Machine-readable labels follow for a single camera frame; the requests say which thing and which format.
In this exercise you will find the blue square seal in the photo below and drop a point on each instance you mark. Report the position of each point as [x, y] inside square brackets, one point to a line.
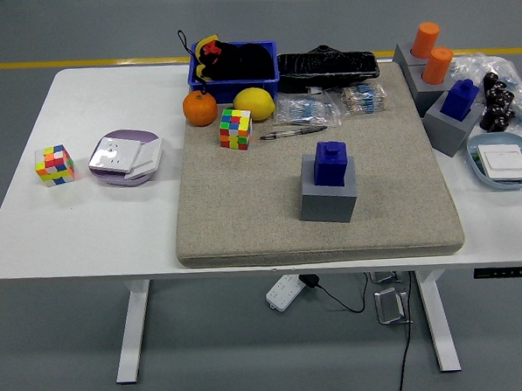
[457, 102]
[329, 165]

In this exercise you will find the grey cube seal holder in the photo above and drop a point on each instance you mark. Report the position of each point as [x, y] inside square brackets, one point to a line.
[327, 203]
[446, 135]
[426, 97]
[401, 56]

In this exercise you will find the orange cylinder seal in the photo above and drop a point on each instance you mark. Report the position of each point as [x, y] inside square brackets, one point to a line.
[425, 40]
[436, 66]

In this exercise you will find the grey-brown fabric mat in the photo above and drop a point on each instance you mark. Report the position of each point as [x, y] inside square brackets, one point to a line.
[244, 205]

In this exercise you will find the clear ballpoint pen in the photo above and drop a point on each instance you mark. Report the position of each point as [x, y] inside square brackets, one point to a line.
[292, 132]

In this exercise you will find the multicolour puzzle cube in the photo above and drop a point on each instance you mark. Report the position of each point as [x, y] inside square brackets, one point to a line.
[54, 166]
[235, 129]

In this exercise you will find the yellow lemon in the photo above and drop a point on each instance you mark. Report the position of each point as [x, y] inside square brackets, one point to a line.
[254, 103]

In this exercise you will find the clear bag blue resistors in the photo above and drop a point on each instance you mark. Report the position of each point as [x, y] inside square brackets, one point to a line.
[307, 110]

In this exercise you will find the white power strip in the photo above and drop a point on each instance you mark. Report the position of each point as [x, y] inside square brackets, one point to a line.
[284, 292]

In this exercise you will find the orange fruit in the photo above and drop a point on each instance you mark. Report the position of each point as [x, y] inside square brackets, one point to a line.
[200, 109]

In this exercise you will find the blue plastic bin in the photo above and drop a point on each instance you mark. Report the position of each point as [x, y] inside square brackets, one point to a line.
[238, 89]

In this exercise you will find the black cloth pouch yellow trim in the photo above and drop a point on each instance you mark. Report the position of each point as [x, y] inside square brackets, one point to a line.
[241, 63]

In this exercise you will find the clear bag brown resistors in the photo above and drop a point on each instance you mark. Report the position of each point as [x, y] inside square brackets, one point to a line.
[365, 99]

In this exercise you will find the black plastic-wrapped long bag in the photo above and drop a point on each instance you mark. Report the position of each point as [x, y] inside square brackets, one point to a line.
[329, 69]

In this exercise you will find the purple plate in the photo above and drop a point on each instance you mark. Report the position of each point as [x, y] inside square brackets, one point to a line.
[128, 135]

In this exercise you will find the white table leg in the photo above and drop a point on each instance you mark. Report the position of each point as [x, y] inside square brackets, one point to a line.
[134, 329]
[438, 322]

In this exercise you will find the light blue plate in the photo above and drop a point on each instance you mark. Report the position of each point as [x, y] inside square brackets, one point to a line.
[476, 166]

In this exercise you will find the small green part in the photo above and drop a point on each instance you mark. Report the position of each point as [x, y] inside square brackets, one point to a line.
[475, 155]

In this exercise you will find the black cylinder capacitor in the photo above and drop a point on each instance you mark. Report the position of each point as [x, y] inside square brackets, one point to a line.
[492, 79]
[492, 93]
[499, 114]
[493, 124]
[505, 97]

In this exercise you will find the crumpled clear plastic bag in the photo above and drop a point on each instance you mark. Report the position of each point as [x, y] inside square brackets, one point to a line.
[473, 66]

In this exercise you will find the black table control panel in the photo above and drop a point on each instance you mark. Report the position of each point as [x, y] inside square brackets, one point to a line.
[508, 273]

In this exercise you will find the white wall switch panel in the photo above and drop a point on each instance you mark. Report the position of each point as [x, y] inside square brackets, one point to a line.
[147, 157]
[502, 162]

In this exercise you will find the small silver metal bracket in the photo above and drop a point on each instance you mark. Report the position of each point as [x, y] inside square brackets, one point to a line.
[384, 277]

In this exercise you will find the white wall socket panel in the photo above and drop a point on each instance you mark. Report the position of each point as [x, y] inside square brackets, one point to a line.
[114, 154]

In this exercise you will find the large silver metal bracket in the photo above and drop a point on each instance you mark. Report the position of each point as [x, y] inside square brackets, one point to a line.
[391, 306]

